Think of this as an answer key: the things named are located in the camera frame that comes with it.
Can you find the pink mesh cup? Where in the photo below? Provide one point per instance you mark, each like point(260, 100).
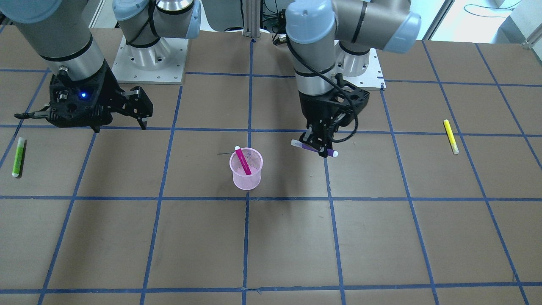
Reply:
point(255, 162)

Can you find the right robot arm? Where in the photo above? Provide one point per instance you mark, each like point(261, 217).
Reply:
point(57, 32)

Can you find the pink pen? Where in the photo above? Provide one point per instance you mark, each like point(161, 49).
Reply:
point(242, 160)

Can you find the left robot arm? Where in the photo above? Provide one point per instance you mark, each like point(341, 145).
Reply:
point(331, 40)

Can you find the purple pen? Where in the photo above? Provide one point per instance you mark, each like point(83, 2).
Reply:
point(330, 152)

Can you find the aluminium frame post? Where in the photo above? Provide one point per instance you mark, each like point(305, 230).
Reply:
point(251, 18)

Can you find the green pen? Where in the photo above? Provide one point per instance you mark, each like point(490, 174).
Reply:
point(19, 152)

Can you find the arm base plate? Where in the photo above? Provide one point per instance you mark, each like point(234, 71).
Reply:
point(163, 63)
point(364, 71)

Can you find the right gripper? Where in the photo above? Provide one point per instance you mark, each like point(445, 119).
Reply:
point(111, 93)

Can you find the yellow pen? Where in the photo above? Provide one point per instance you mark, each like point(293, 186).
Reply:
point(451, 137)

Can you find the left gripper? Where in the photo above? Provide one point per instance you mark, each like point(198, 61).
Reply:
point(313, 107)

